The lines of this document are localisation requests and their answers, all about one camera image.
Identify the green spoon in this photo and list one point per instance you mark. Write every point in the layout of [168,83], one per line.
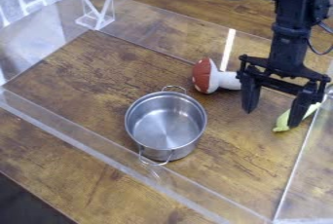
[281,123]

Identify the red plush mushroom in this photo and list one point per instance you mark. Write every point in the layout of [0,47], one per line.
[209,79]

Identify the clear acrylic enclosure wall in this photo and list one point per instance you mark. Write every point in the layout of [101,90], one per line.
[186,191]

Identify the clear acrylic triangle bracket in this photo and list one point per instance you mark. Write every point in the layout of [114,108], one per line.
[97,19]

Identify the stainless steel pot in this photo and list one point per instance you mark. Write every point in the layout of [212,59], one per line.
[165,123]

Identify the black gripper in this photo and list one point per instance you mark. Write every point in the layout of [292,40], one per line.
[284,73]

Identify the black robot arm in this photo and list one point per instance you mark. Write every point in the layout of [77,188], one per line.
[293,13]

